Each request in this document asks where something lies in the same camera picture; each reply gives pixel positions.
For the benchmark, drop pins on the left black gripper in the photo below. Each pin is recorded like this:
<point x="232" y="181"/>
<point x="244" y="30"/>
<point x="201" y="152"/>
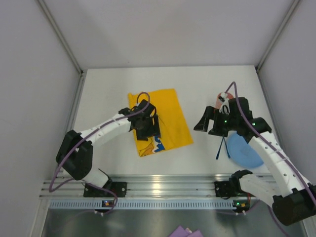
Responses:
<point x="153" y="127"/>

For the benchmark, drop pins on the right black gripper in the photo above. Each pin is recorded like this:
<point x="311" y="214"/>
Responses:
<point x="215" y="121"/>

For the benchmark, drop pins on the yellow cartoon placemat cloth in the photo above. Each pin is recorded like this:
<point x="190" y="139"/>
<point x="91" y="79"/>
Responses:
<point x="173" y="127"/>

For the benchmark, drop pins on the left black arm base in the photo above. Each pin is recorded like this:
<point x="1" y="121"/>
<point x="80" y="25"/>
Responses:
<point x="118" y="188"/>

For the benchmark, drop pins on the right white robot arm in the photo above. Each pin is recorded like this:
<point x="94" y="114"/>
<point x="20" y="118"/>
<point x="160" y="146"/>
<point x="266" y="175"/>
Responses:
<point x="295" y="198"/>

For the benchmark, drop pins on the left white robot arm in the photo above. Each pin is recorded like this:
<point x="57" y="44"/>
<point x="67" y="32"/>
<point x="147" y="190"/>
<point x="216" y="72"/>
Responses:
<point x="75" y="155"/>

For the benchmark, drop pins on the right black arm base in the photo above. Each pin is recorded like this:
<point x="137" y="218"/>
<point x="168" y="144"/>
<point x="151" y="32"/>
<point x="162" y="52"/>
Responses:
<point x="224" y="190"/>

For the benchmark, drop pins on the blue plastic plate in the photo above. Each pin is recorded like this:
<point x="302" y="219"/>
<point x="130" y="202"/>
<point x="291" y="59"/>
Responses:
<point x="242" y="154"/>

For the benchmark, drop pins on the red plastic cup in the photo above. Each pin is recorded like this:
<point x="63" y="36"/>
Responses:
<point x="219" y="101"/>

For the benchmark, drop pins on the purple cloth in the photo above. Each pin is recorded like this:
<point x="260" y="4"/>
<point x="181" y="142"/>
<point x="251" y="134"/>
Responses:
<point x="185" y="232"/>

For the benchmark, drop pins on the aluminium mounting rail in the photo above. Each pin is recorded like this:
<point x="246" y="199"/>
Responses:
<point x="152" y="186"/>

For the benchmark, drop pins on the slotted grey cable duct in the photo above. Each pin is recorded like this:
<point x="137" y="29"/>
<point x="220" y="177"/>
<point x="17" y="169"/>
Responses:
<point x="150" y="204"/>

